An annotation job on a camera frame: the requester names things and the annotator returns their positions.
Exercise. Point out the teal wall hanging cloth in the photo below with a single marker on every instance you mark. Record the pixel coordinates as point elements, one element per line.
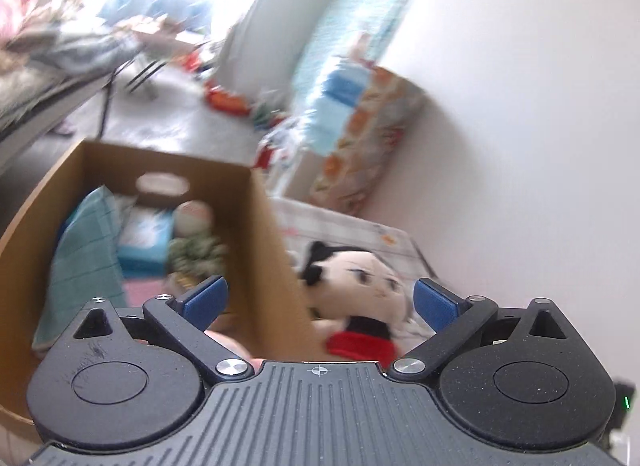
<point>342,25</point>

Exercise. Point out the pink knitted cloth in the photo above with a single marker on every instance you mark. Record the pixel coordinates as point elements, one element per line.
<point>137,291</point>

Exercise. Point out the orange snack bag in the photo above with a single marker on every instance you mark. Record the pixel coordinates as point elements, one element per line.
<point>219,98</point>

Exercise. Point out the blue water dispenser bottle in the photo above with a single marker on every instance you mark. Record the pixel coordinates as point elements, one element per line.
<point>333,104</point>

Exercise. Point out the white water dispenser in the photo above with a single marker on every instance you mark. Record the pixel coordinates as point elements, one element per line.
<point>292,177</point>

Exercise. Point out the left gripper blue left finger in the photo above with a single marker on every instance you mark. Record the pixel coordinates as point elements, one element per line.
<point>200,305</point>

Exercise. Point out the white red baseball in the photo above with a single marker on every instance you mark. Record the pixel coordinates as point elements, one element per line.
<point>193,218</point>

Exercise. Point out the pink quilt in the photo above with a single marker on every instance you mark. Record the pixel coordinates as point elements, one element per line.
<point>13,15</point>

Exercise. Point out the folding stool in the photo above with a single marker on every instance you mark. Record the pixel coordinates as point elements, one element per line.
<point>151,61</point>

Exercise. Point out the bed with grey mattress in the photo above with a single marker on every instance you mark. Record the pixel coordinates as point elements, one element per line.
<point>55,67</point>

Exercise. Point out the grey blue box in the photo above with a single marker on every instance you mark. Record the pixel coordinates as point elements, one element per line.
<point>142,250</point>

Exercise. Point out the black-haired doll red skirt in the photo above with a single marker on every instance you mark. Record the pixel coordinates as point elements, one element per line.
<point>357,299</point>

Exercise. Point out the green white cloth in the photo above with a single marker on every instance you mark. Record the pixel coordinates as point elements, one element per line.
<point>197,257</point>

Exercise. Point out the grey curtain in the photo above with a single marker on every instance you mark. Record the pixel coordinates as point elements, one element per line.
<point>263,49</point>

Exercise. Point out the teal knitted cloth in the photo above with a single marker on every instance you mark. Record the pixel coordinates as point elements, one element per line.
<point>84,266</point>

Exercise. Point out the red thermos bottle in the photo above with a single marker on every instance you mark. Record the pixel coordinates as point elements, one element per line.
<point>263,155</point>

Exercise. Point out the pink white plush toy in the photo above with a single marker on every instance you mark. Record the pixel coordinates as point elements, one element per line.
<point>236,348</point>

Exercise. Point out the brown cardboard box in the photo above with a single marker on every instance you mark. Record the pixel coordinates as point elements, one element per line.
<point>270,317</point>

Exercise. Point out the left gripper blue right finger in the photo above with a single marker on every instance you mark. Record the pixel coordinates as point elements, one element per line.
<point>455,320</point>

